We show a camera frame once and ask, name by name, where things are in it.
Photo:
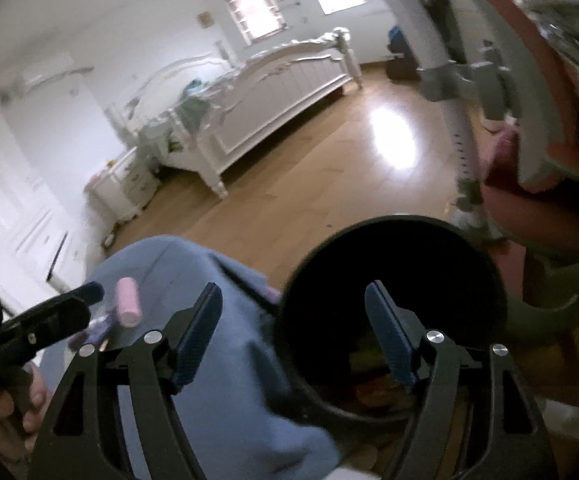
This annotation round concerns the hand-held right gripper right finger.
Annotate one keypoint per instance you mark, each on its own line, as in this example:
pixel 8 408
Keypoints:
pixel 392 335

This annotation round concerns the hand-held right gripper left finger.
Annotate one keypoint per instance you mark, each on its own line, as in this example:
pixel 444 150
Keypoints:
pixel 199 335

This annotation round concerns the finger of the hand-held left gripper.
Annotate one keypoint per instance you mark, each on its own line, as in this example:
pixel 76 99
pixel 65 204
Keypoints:
pixel 49 320

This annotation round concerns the pink tube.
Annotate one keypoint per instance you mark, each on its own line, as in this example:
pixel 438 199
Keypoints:
pixel 129 305

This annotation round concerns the black trash bin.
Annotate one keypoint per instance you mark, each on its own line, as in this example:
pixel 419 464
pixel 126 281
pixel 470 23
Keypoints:
pixel 329 285

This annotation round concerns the blue tablecloth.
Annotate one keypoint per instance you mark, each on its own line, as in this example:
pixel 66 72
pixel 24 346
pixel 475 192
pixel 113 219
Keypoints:
pixel 239 360

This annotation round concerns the small purple packet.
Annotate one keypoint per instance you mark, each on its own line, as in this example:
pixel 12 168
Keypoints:
pixel 96 332

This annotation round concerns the white wardrobe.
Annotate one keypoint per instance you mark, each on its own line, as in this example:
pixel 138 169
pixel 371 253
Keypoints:
pixel 19 200

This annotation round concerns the white nightstand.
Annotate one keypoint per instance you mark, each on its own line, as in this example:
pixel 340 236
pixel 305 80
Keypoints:
pixel 129 180

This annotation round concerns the white green bedding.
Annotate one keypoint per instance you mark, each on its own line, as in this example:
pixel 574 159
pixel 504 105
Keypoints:
pixel 194 105

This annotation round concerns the white air conditioner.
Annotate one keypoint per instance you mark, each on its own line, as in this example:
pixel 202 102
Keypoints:
pixel 44 77

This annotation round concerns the white wooden bed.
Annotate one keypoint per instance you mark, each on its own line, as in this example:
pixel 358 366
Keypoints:
pixel 279 95

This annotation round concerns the dark chair piled with clothes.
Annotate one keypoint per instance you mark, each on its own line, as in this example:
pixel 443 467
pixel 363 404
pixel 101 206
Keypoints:
pixel 402 65

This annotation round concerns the pink grey child chair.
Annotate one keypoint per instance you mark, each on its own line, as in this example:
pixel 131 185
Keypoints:
pixel 534 85

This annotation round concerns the window with lowered blind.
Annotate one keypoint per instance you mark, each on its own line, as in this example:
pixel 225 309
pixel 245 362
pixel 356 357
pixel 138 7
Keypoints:
pixel 254 10

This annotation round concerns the small wall frame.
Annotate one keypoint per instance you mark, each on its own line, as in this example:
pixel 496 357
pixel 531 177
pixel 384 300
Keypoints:
pixel 205 20

